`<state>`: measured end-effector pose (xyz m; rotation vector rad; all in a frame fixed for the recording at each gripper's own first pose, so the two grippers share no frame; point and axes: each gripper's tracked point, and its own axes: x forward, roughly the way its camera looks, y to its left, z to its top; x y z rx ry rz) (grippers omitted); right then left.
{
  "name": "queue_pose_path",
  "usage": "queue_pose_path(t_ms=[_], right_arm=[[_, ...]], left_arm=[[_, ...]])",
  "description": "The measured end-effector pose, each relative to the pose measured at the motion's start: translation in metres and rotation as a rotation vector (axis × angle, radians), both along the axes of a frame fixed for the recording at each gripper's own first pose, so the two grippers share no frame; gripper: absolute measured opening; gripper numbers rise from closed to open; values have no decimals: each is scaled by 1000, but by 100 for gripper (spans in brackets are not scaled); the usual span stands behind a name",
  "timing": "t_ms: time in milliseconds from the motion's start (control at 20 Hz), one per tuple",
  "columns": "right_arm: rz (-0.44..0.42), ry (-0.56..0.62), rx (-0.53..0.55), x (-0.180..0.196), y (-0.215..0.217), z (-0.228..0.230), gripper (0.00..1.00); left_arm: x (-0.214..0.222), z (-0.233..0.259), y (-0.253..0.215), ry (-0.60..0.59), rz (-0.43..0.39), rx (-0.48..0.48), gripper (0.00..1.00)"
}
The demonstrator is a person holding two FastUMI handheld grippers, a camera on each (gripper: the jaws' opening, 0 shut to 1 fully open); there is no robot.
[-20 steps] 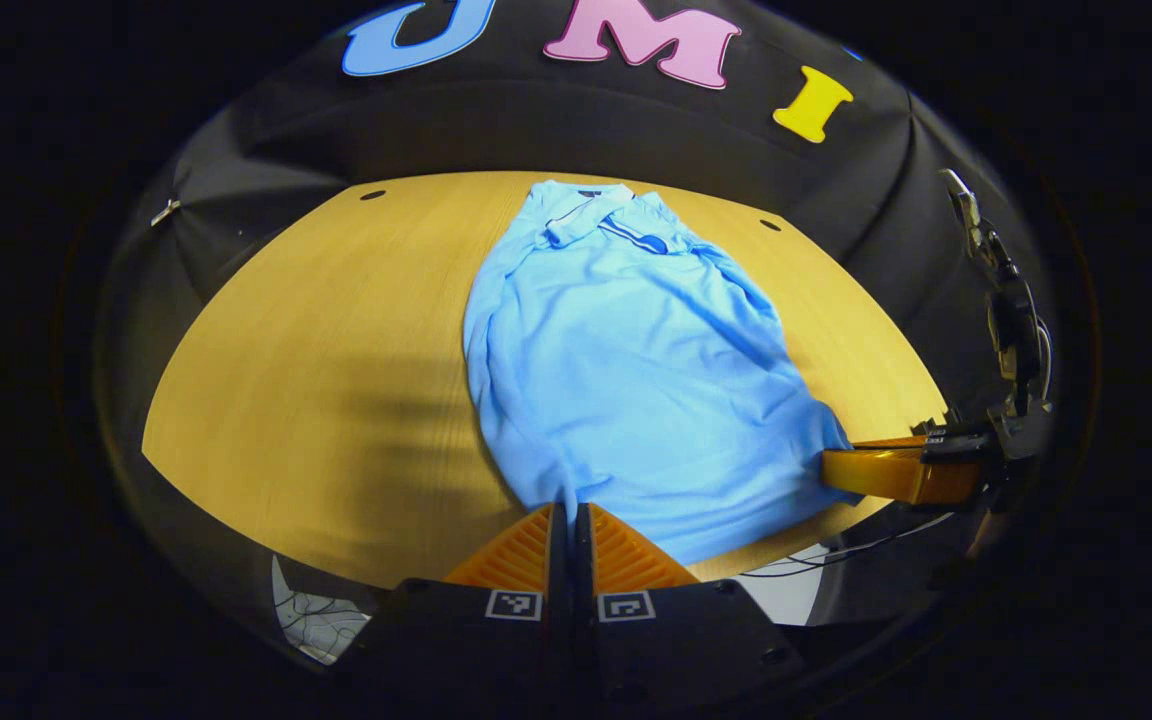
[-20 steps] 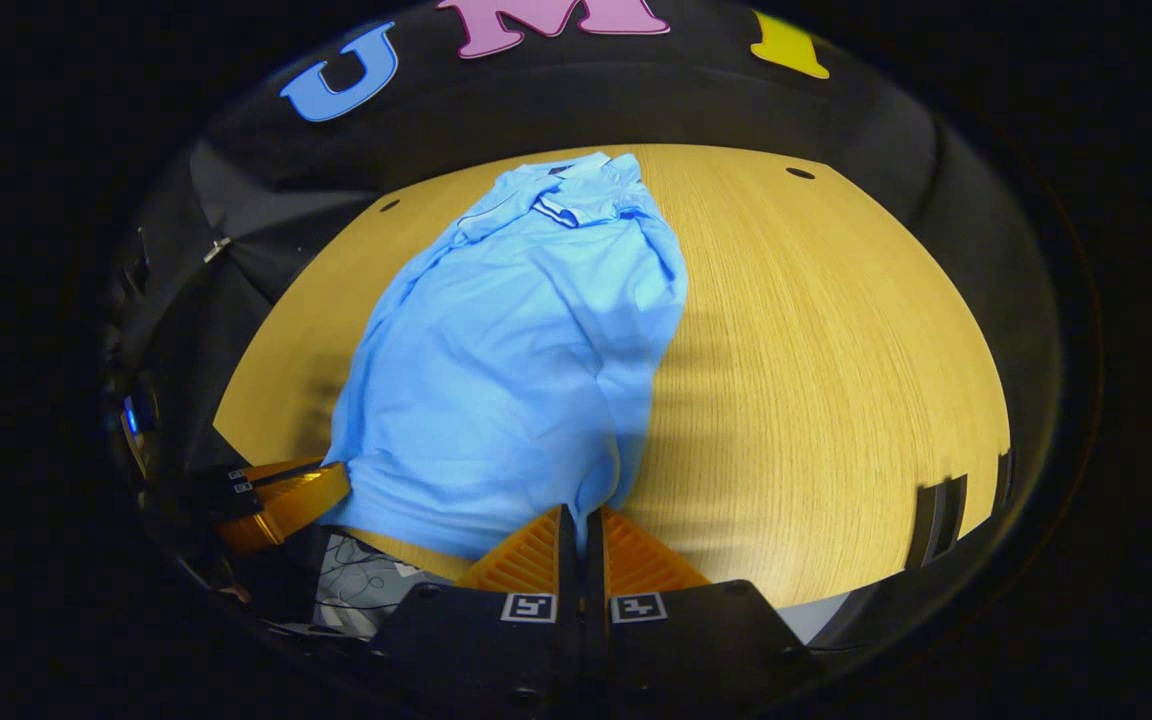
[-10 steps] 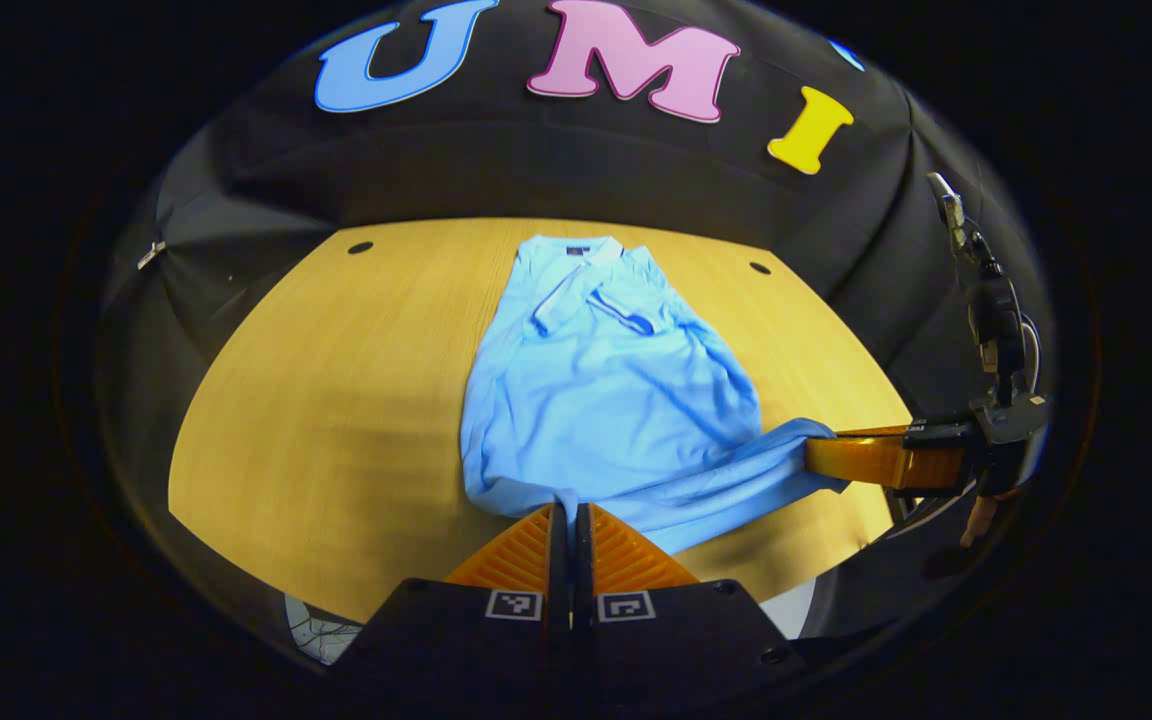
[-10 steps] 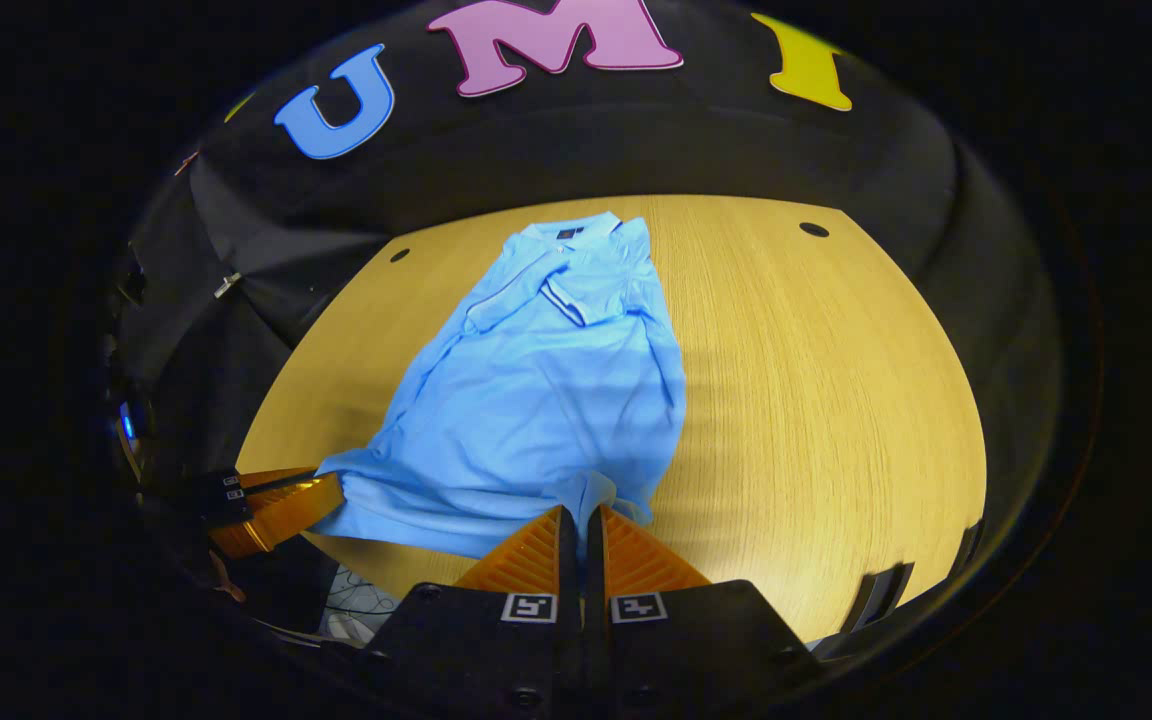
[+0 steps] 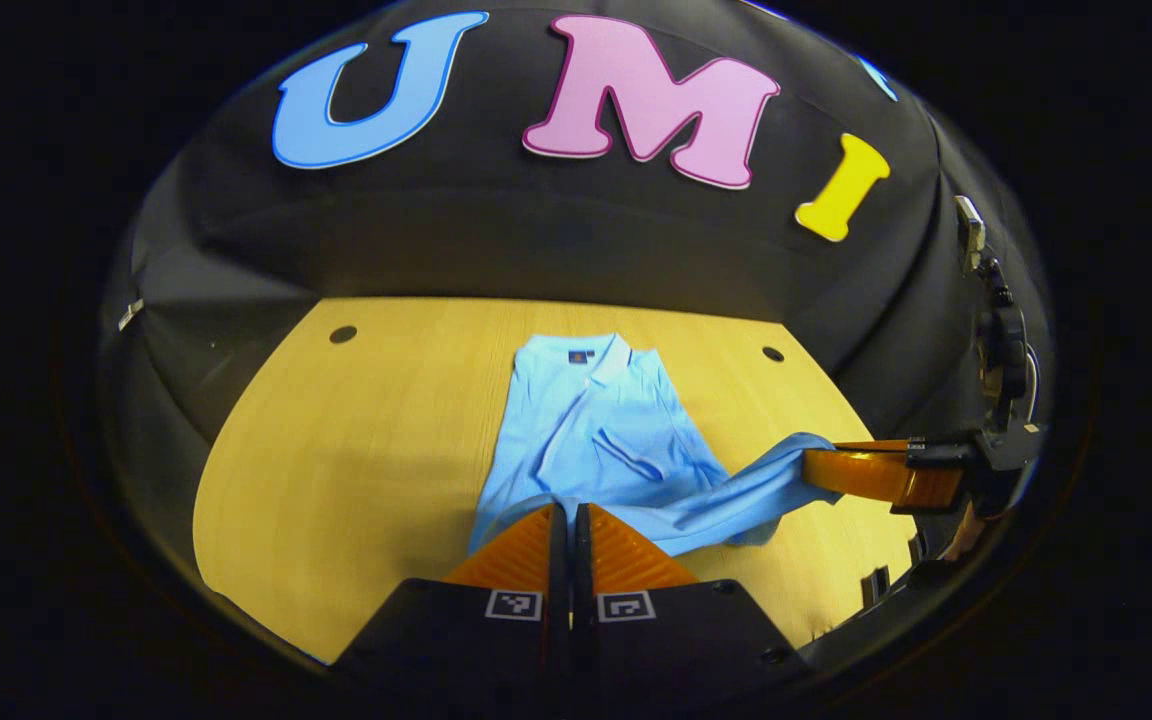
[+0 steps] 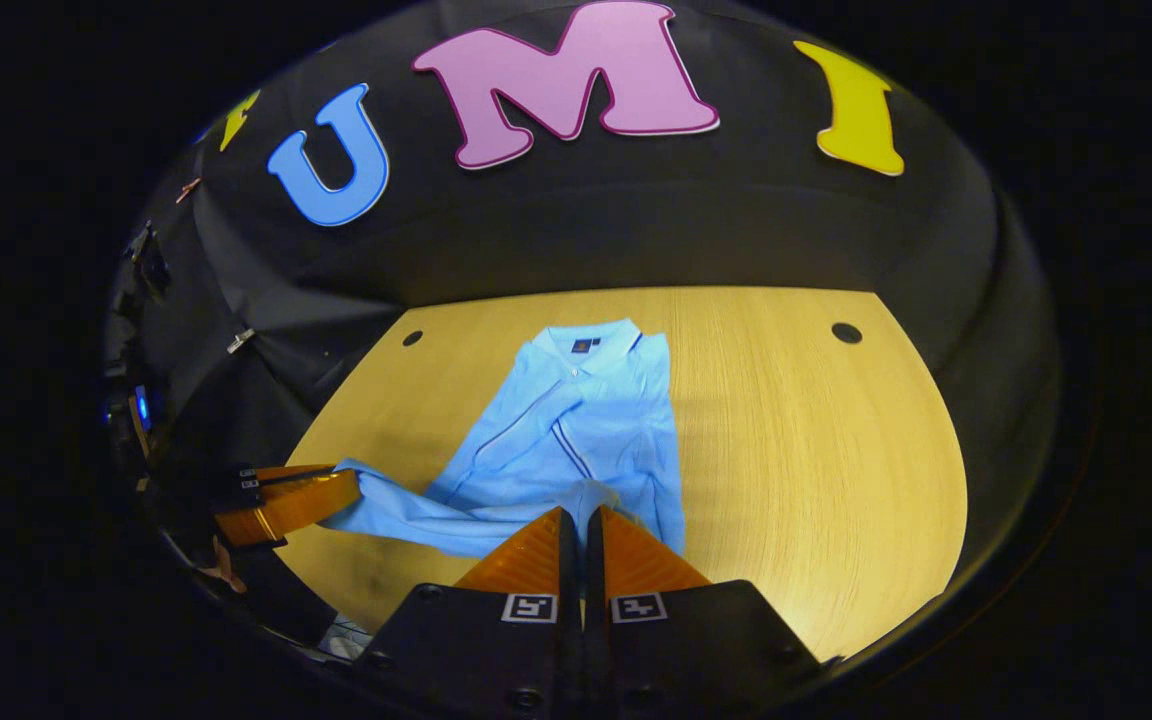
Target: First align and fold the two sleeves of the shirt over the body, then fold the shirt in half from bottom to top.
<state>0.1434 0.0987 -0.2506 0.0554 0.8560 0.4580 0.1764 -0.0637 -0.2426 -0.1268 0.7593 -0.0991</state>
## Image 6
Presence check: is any light blue T-shirt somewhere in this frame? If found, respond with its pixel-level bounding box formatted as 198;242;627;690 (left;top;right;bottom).
321;318;687;559

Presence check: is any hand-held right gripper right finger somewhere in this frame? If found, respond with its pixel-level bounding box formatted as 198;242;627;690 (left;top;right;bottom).
586;507;823;720

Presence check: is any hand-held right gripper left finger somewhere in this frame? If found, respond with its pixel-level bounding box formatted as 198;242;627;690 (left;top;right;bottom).
356;507;583;720

